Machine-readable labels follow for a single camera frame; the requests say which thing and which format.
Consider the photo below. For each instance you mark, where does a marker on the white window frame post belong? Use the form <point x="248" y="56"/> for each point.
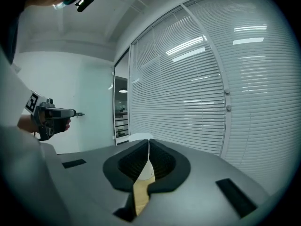
<point x="211" y="55"/>

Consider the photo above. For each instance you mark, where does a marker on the person's left hand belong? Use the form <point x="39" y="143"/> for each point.
<point x="68" y="125"/>

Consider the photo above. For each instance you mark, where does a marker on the wide white window blind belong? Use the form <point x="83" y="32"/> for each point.
<point x="254" y="91"/>

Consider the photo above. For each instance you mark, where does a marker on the person's left forearm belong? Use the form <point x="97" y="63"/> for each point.
<point x="24" y="123"/>

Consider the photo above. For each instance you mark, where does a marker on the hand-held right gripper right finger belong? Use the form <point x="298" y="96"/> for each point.
<point x="200" y="173"/>

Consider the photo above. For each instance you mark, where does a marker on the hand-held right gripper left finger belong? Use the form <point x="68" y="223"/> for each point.
<point x="94" y="185"/>

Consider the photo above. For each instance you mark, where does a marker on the narrow white window blind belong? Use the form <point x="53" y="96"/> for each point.
<point x="178" y="86"/>

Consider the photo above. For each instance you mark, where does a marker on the black head camera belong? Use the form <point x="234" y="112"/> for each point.
<point x="85" y="1"/>

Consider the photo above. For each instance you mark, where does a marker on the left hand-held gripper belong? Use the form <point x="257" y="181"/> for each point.
<point x="47" y="119"/>

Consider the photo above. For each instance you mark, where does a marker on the glass door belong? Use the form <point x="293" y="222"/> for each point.
<point x="121" y="98"/>

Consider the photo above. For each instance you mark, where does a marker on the white blind control knob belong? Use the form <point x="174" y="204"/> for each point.
<point x="227" y="91"/>
<point x="228" y="107"/>

